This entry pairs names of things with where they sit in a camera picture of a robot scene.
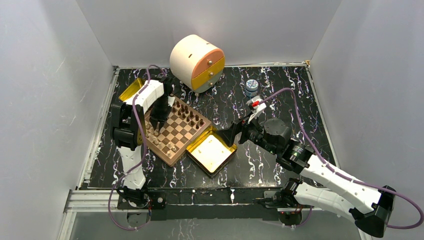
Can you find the empty gold tin lid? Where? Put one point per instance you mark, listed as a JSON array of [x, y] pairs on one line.
[[210, 152]]

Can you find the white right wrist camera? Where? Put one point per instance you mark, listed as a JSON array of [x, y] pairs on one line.
[[256, 106]]

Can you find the wooden chess board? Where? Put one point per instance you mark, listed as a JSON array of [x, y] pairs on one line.
[[180, 137]]

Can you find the small blue white jar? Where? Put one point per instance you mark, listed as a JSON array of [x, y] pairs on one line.
[[251, 87]]

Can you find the dark chess pieces row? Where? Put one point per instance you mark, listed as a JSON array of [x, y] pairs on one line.
[[185, 117]]

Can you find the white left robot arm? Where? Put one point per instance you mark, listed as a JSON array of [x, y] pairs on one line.
[[129, 132]]

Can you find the gold tin with white pieces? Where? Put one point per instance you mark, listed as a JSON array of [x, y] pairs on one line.
[[132, 89]]

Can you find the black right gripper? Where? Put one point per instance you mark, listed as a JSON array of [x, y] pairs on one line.
[[237, 126]]

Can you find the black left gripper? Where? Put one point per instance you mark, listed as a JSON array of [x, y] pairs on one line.
[[161, 118]]

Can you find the round pastel drawer cabinet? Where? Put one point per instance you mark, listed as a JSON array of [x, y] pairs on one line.
[[197, 63]]

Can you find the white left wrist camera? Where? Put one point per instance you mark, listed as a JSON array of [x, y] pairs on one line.
[[170, 100]]

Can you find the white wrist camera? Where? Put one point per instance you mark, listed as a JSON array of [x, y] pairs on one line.
[[170, 100], [256, 106]]

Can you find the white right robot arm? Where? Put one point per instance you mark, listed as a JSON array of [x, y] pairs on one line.
[[368, 208]]

